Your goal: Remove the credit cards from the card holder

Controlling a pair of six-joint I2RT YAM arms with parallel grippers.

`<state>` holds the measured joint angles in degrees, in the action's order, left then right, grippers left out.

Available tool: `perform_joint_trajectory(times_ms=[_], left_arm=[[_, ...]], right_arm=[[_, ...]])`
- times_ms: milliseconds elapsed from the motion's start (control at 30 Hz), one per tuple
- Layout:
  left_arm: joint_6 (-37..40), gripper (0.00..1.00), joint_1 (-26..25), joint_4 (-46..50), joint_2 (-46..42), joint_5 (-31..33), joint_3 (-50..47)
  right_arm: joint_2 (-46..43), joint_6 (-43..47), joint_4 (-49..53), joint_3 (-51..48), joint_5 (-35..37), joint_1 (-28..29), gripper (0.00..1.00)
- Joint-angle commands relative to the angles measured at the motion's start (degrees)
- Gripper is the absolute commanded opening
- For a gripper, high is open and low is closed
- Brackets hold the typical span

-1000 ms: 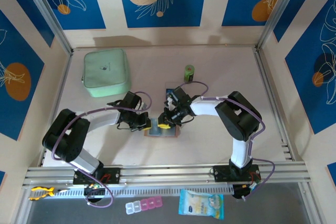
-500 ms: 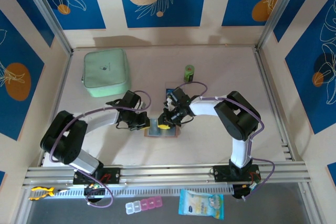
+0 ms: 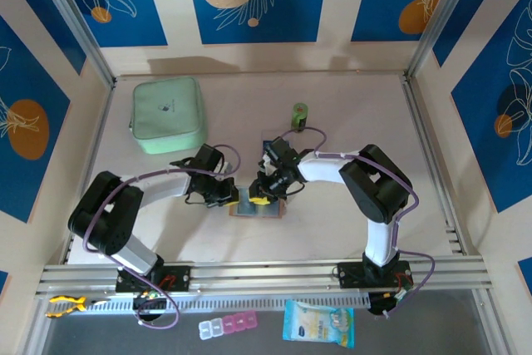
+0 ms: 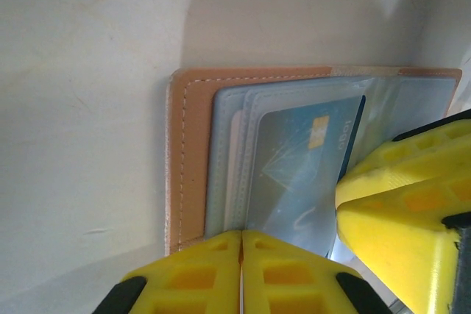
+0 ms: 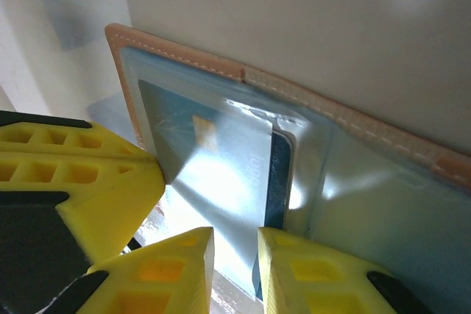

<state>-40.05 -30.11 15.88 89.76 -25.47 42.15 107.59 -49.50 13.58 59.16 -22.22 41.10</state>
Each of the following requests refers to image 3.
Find green bottle with black label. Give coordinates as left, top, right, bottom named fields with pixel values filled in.
left=290, top=101, right=309, bottom=134

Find mint green zip pouch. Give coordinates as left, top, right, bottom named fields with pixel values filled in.
left=126, top=76, right=209, bottom=155

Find pink and white pill organizer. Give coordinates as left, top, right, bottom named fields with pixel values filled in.
left=198, top=311, right=259, bottom=342

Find blue wet wipes packet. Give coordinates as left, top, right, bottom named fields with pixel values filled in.
left=282, top=298, right=357, bottom=349

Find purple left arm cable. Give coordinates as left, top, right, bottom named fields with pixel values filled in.
left=81, top=145, right=242, bottom=331

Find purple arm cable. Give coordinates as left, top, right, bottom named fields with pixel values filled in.
left=81, top=145, right=242, bottom=331
left=278, top=126, right=436, bottom=318

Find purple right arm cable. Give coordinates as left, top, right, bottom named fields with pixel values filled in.
left=278, top=126, right=436, bottom=318

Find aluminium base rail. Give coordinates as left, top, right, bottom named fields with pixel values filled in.
left=35, top=255, right=494, bottom=298

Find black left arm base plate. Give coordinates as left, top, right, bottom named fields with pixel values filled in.
left=115, top=262, right=193, bottom=293

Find slotted grey cable duct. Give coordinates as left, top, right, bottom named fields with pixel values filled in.
left=85, top=292, right=372, bottom=315

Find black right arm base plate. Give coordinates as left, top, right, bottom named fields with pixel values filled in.
left=335, top=260, right=413, bottom=289

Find aluminium table side rail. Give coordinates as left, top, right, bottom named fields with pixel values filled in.
left=401, top=74, right=477, bottom=257
left=61, top=78, right=118, bottom=265

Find black cable adapter box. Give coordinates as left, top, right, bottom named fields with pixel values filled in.
left=367, top=291, right=402, bottom=318
left=131, top=289, right=167, bottom=323

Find yellow handled pliers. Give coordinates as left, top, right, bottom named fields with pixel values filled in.
left=45, top=294, right=108, bottom=318

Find aluminium frame post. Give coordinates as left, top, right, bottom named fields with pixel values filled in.
left=31, top=0, right=116, bottom=89
left=406, top=0, right=486, bottom=81

